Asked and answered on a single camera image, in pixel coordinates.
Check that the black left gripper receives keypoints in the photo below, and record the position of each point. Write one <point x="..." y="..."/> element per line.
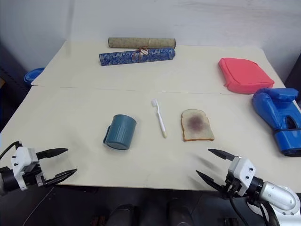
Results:
<point x="30" y="173"/>

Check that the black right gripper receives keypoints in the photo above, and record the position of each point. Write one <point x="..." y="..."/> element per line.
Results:
<point x="231" y="184"/>

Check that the bread slice with dark spot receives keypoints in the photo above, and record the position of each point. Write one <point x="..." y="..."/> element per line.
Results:
<point x="196" y="126"/>

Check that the white toothbrush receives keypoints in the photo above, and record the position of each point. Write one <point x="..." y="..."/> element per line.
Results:
<point x="160" y="117"/>

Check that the blue boxing glove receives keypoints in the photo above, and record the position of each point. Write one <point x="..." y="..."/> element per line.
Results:
<point x="279" y="117"/>

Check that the blue plastic bowl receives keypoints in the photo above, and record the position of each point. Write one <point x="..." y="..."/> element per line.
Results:
<point x="34" y="75"/>

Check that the blue patterned scroll tube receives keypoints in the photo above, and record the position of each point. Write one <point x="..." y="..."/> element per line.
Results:
<point x="136" y="58"/>

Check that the red white ribbon tag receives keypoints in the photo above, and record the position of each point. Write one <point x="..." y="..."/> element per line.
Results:
<point x="140" y="52"/>

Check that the olive gold scroll tube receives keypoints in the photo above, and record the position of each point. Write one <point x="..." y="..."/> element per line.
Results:
<point x="141" y="42"/>

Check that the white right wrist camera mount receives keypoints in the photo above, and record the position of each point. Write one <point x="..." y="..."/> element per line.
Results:
<point x="242" y="173"/>

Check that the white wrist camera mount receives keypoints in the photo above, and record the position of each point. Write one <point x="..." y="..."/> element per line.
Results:
<point x="242" y="173"/>
<point x="21" y="162"/>

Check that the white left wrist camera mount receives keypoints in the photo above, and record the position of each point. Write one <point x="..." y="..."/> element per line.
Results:
<point x="21" y="162"/>

